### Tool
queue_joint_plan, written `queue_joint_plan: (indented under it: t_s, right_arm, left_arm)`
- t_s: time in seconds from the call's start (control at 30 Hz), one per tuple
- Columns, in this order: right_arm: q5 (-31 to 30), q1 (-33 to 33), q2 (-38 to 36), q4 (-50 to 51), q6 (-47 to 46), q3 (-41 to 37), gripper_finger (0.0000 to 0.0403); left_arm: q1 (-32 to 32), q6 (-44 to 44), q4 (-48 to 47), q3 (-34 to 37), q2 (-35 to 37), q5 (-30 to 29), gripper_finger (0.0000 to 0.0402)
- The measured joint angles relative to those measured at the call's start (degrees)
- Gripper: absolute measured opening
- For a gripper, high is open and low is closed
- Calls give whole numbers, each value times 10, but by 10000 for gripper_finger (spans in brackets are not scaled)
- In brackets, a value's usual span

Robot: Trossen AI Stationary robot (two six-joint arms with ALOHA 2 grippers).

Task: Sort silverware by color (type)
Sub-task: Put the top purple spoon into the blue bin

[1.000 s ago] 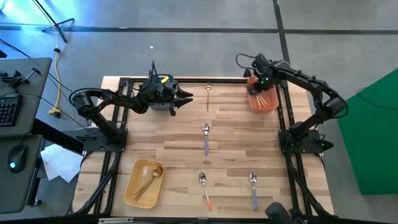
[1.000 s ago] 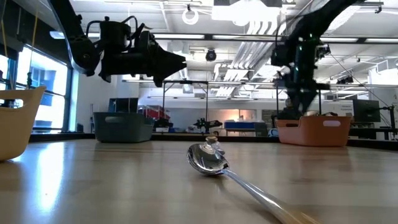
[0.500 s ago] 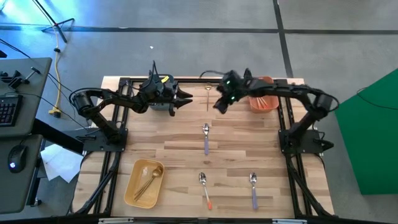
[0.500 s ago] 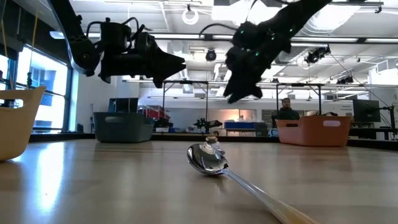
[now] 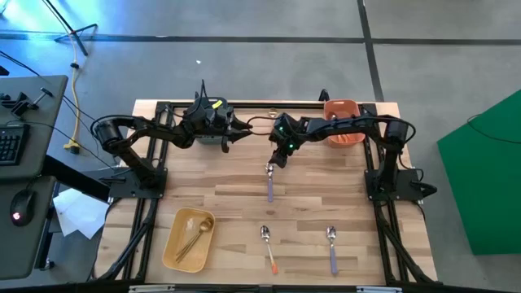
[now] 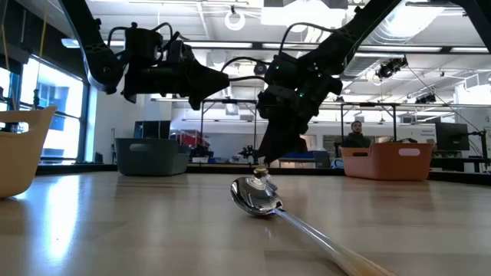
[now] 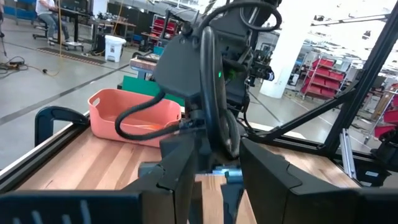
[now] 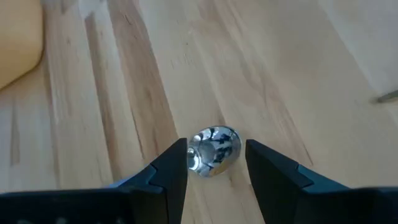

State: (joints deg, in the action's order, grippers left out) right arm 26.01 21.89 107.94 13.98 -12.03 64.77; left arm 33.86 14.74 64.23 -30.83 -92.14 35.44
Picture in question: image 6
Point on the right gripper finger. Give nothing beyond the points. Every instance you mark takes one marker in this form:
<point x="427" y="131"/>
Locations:
<point x="264" y="145"/>
<point x="282" y="143"/>

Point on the blue storage box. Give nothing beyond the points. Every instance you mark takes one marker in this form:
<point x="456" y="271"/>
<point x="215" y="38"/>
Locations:
<point x="320" y="154"/>

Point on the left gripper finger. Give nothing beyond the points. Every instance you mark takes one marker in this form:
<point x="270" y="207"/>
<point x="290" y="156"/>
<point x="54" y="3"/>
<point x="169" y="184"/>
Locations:
<point x="203" y="58"/>
<point x="209" y="80"/>

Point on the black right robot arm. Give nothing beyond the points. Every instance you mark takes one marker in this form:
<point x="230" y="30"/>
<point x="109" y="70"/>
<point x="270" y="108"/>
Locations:
<point x="345" y="38"/>

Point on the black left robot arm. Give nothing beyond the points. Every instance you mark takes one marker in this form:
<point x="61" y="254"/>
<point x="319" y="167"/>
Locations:
<point x="96" y="53"/>

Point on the black workbench frame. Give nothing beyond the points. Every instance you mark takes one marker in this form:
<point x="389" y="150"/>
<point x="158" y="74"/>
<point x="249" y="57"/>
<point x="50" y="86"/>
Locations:
<point x="394" y="122"/>

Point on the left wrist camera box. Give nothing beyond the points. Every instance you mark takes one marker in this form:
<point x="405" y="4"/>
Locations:
<point x="144" y="46"/>

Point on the black computer monitor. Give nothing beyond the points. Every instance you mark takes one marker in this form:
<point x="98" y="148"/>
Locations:
<point x="452" y="136"/>

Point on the black ceiling dome camera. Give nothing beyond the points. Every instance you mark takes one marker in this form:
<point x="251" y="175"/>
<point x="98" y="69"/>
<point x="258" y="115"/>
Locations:
<point x="260" y="69"/>

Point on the black aluminium table frame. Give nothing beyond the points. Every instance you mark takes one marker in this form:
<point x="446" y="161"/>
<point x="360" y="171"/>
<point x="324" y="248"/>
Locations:
<point x="215" y="168"/>

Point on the person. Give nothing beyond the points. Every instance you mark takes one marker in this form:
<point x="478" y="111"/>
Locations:
<point x="356" y="140"/>

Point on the black background robot arm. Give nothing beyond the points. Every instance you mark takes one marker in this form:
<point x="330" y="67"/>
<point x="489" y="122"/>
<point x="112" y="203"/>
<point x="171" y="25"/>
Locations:
<point x="247" y="153"/>

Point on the black track lights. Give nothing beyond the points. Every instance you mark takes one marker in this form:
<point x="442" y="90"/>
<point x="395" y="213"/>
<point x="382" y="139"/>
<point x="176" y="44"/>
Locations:
<point x="426" y="99"/>

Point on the teal plastic bin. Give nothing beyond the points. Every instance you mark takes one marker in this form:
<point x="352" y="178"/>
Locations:
<point x="151" y="159"/>

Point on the black ceiling spotlight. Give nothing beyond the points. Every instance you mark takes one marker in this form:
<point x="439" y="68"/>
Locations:
<point x="389" y="69"/>

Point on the yellow plastic bin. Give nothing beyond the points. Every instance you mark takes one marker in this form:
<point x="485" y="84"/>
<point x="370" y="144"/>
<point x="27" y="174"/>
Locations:
<point x="23" y="153"/>

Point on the orange plastic bin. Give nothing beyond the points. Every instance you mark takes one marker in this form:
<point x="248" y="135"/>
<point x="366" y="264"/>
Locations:
<point x="387" y="165"/>

